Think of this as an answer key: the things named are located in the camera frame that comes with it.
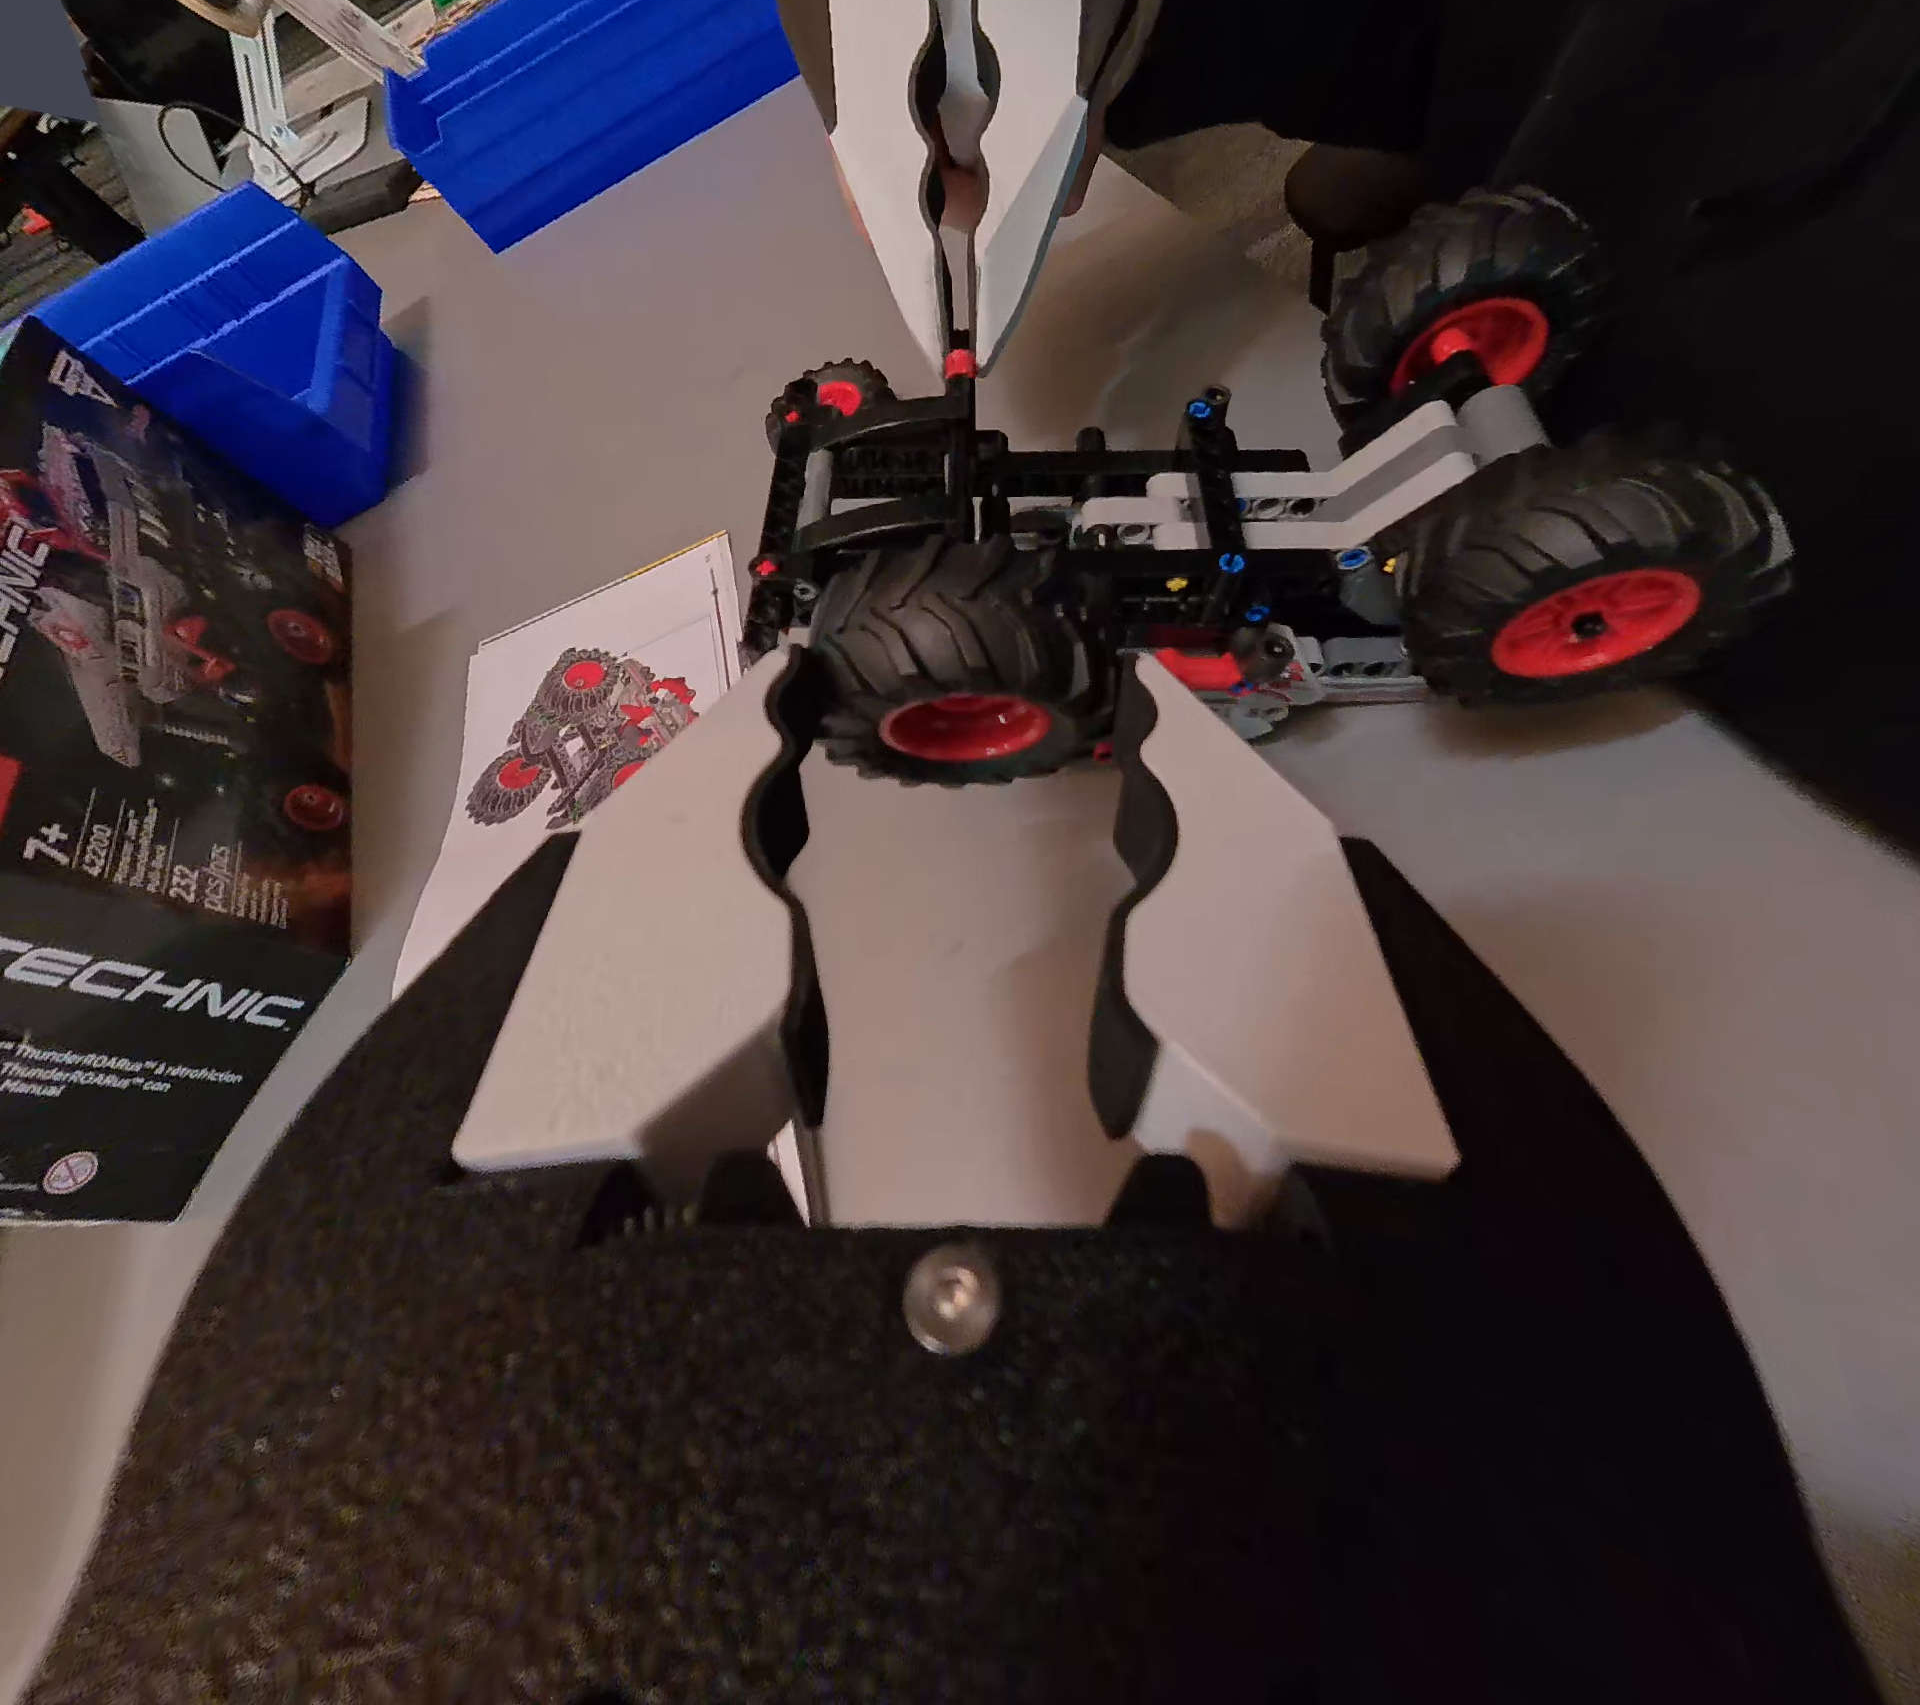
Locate white board stand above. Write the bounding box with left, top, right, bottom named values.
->
left=225, top=10, right=385, bottom=223

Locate small black wheel red hub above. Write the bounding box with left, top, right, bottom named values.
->
left=810, top=535, right=1124, bottom=788
left=765, top=363, right=903, bottom=463

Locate white paper sheet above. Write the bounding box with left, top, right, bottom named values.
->
left=252, top=0, right=433, bottom=78

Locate open instruction booklet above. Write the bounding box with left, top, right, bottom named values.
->
left=393, top=531, right=753, bottom=1002

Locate black axle with red bush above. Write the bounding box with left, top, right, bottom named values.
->
left=943, top=234, right=981, bottom=416

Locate blue bin with marker tag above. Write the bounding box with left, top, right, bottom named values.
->
left=385, top=0, right=802, bottom=254

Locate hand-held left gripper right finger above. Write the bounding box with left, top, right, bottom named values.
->
left=1088, top=654, right=1464, bottom=1232

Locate black toy set box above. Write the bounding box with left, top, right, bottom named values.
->
left=0, top=310, right=358, bottom=1231

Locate grey desk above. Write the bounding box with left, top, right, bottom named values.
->
left=0, top=77, right=1920, bottom=1664

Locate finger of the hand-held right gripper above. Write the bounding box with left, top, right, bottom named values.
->
left=960, top=0, right=1092, bottom=375
left=825, top=0, right=967, bottom=369

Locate toy brick monster truck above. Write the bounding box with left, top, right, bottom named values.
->
left=763, top=183, right=1798, bottom=788

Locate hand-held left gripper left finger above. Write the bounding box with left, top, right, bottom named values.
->
left=451, top=649, right=830, bottom=1231

